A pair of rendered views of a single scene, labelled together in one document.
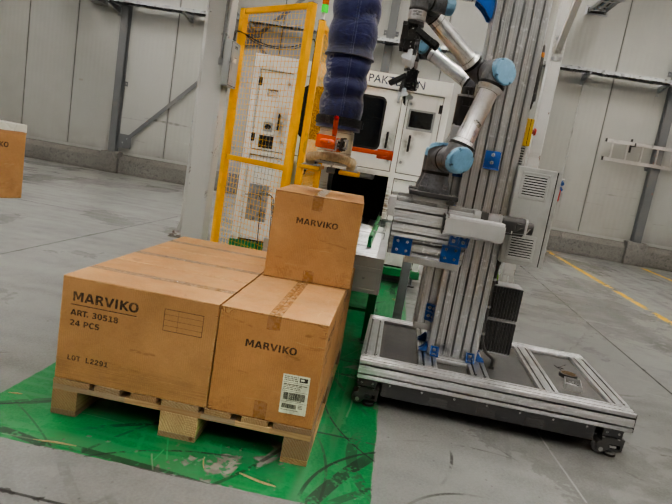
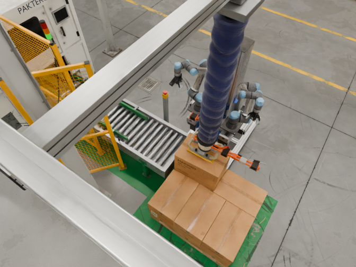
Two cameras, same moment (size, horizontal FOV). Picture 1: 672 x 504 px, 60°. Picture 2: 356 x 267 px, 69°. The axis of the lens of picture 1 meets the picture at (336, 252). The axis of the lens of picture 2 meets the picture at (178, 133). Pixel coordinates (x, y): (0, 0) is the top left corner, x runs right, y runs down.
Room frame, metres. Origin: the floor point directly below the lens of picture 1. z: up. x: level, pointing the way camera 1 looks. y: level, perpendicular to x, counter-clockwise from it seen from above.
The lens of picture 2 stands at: (2.40, 1.69, 3.72)
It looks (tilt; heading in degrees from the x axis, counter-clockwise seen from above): 55 degrees down; 298
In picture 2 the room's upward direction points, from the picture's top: 2 degrees clockwise
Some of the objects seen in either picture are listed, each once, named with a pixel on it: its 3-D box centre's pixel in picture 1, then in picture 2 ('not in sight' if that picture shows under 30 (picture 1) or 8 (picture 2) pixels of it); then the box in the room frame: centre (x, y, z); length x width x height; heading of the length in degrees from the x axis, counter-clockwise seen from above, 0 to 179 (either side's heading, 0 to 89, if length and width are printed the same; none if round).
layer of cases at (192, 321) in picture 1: (233, 311); (207, 203); (2.60, 0.43, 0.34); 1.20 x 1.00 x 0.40; 175
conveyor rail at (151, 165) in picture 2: not in sight; (101, 133); (4.43, 0.30, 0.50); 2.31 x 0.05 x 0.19; 175
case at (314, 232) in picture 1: (318, 232); (202, 161); (2.88, 0.11, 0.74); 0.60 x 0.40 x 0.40; 179
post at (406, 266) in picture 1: (406, 265); (166, 115); (3.77, -0.48, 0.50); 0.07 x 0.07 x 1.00; 85
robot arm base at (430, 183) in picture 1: (434, 182); (232, 122); (2.73, -0.40, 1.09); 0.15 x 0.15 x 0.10
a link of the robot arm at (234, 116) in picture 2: (440, 157); (234, 116); (2.73, -0.41, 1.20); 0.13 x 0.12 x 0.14; 21
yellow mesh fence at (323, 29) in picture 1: (311, 161); (55, 94); (5.04, 0.34, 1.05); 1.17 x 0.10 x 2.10; 175
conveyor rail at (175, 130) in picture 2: (383, 248); (130, 106); (4.38, -0.35, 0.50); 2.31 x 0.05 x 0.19; 175
